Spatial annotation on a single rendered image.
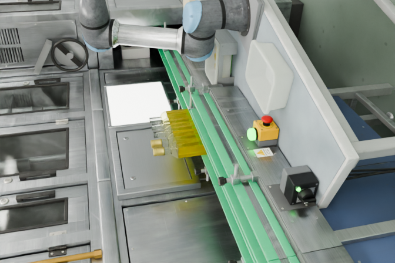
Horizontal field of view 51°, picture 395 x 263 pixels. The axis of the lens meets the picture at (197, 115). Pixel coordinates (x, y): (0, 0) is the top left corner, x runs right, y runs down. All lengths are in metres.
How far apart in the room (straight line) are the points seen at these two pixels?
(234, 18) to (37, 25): 1.31
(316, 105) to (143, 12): 1.53
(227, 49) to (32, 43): 1.25
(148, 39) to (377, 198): 1.02
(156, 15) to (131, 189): 1.20
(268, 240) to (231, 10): 0.85
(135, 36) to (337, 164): 0.95
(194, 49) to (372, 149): 0.81
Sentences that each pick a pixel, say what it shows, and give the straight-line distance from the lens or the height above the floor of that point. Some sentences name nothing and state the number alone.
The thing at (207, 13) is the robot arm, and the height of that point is 0.92.
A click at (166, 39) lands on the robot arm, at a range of 1.71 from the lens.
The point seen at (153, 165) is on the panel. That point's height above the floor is 1.15.
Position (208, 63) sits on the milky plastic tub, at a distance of 2.00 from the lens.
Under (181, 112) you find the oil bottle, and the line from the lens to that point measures 1.88.
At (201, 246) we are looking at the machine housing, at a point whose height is 1.05.
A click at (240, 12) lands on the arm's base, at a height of 0.80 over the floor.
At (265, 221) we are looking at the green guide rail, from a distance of 1.26.
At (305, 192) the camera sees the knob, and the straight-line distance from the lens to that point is 1.26.
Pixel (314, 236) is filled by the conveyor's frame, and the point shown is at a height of 0.82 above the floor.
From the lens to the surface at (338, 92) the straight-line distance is 1.93.
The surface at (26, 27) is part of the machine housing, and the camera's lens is 2.58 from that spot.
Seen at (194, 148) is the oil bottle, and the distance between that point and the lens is 1.68.
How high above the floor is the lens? 1.34
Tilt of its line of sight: 13 degrees down
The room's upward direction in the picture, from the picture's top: 96 degrees counter-clockwise
